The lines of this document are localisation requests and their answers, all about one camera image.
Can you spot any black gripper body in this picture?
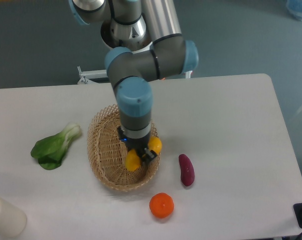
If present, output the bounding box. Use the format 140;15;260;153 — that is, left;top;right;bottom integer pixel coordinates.
117;126;151;150

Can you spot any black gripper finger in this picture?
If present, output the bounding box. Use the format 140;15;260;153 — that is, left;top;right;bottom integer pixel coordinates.
137;147;158;165

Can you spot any yellow mango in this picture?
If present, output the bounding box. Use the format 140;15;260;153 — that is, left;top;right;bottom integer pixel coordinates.
125;136;163;172

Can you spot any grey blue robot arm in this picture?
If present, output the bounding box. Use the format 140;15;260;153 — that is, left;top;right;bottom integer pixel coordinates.
69;0;199;164

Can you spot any woven wicker basket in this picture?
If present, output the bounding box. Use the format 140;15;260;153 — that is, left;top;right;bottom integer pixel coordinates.
87;104;161;192

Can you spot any purple sweet potato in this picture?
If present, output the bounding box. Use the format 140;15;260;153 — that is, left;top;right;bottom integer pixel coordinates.
178;154;195;187

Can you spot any orange tangerine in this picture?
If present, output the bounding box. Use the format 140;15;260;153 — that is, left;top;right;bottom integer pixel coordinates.
149;192;175;219

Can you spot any green bok choy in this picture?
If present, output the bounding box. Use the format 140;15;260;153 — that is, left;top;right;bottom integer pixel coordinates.
30;122;82;171

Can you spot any cream white bottle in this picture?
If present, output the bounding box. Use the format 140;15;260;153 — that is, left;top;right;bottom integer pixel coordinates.
0;197;27;238

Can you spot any blue plastic bag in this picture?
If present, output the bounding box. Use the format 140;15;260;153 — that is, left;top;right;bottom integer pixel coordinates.
286;0;302;21

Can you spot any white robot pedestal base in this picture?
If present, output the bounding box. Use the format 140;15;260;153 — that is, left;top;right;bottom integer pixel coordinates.
76;17;194;85

